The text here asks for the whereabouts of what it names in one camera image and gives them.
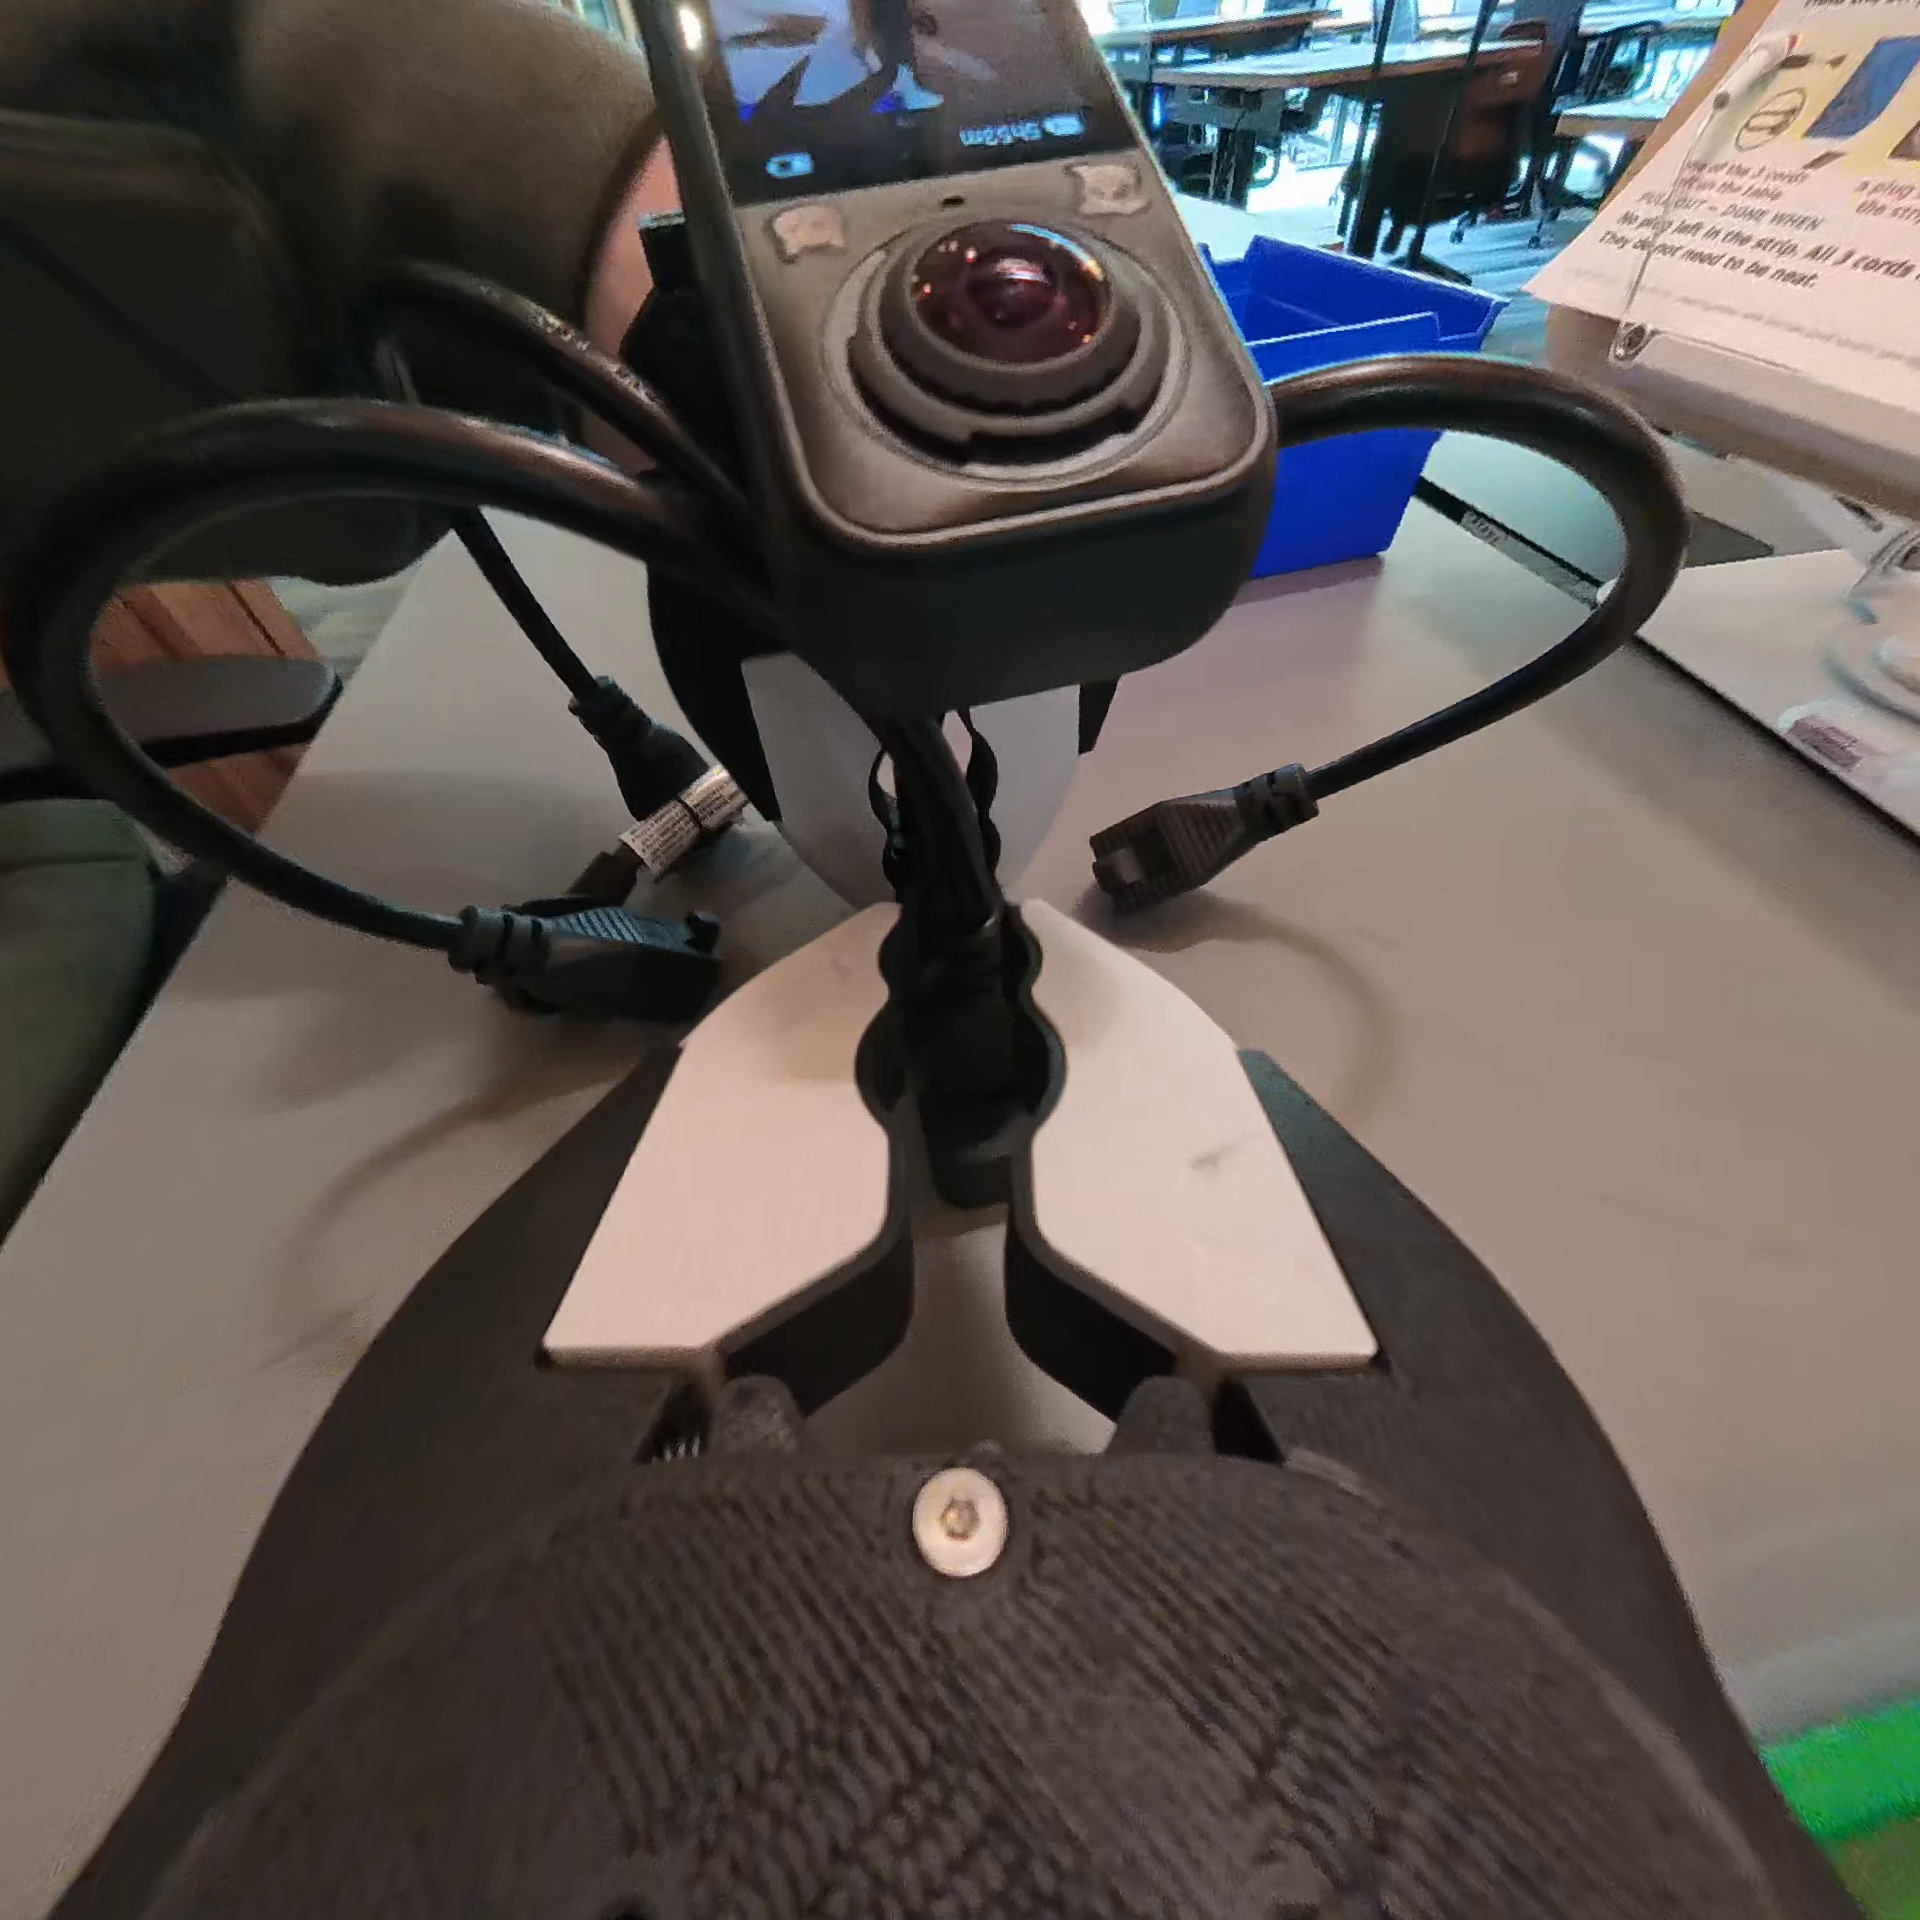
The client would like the printed instruction sheet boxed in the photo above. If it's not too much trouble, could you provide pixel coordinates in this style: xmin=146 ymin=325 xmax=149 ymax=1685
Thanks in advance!
xmin=1521 ymin=0 xmax=1920 ymax=414

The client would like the white paper sheet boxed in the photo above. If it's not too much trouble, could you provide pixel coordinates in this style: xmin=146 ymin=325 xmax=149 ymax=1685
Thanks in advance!
xmin=1634 ymin=546 xmax=1920 ymax=834

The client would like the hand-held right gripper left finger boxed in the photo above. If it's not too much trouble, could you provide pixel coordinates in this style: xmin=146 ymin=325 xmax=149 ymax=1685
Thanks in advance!
xmin=540 ymin=901 xmax=921 ymax=1421

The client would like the brown background desk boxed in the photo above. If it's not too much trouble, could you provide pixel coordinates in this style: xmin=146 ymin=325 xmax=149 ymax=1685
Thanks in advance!
xmin=1149 ymin=31 xmax=1555 ymax=256

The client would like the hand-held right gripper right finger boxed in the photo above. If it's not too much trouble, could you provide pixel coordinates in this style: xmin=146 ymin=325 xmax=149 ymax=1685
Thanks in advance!
xmin=1003 ymin=901 xmax=1383 ymax=1421

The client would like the dark background chair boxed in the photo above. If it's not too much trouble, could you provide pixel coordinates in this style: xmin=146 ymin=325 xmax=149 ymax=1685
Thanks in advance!
xmin=1441 ymin=23 xmax=1593 ymax=241

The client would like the person's left forearm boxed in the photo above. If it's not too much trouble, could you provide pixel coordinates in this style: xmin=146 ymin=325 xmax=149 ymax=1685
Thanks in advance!
xmin=0 ymin=0 xmax=668 ymax=595

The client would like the green sheet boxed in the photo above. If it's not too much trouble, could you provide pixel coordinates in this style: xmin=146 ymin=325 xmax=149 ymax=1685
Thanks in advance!
xmin=1754 ymin=1702 xmax=1920 ymax=1920

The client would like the blue plastic bin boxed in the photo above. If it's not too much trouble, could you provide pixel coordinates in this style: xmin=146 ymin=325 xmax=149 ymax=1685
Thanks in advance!
xmin=1193 ymin=237 xmax=1508 ymax=579

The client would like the black power cord white label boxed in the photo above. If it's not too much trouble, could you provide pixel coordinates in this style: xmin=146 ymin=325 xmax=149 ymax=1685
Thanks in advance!
xmin=367 ymin=262 xmax=753 ymax=903

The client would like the person's leg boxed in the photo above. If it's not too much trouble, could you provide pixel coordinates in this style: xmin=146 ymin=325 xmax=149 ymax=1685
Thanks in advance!
xmin=0 ymin=804 xmax=203 ymax=1217

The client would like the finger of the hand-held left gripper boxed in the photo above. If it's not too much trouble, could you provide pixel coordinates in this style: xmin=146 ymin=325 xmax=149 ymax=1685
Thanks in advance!
xmin=742 ymin=658 xmax=905 ymax=912
xmin=966 ymin=689 xmax=1087 ymax=905

